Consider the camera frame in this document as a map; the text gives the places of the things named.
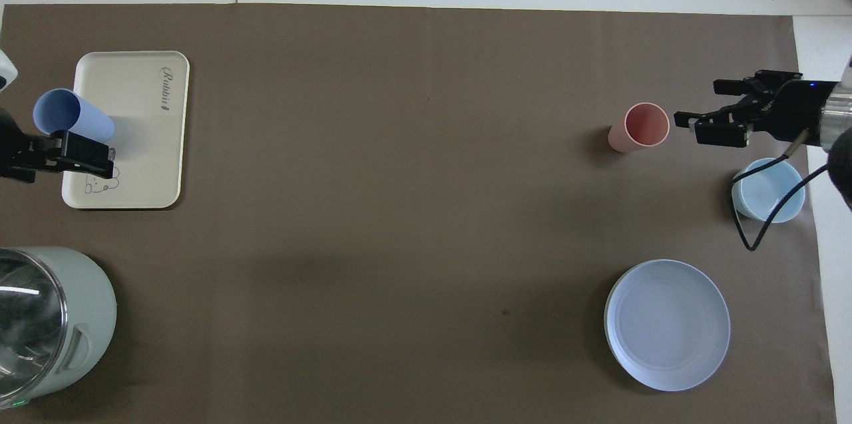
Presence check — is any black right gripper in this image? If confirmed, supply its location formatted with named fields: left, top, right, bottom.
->
left=674, top=70, right=837, bottom=147

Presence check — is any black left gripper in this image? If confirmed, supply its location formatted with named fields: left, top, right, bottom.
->
left=0, top=108, right=114, bottom=184

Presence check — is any blue ribbed cup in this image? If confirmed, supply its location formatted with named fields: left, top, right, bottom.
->
left=33, top=88, right=116, bottom=145

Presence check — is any pink cup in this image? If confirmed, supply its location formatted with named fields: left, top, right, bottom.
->
left=608, top=102, right=670, bottom=153

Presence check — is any cream tray with rabbit print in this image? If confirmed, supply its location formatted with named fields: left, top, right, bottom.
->
left=61, top=51, right=190, bottom=210

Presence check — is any light blue bowl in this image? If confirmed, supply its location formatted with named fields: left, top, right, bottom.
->
left=731, top=158, right=806, bottom=224

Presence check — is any pale green cooking pot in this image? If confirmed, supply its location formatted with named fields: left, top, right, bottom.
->
left=0, top=246, right=118, bottom=410

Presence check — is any glass pot lid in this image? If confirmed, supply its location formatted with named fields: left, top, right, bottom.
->
left=0, top=250, right=69, bottom=405

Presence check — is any blue plate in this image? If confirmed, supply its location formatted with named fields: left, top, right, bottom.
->
left=604, top=259, right=732, bottom=392

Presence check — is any brown table mat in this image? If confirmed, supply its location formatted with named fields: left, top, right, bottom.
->
left=0, top=3, right=838, bottom=424

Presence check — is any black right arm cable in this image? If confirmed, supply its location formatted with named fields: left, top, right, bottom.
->
left=731, top=128, right=833, bottom=252

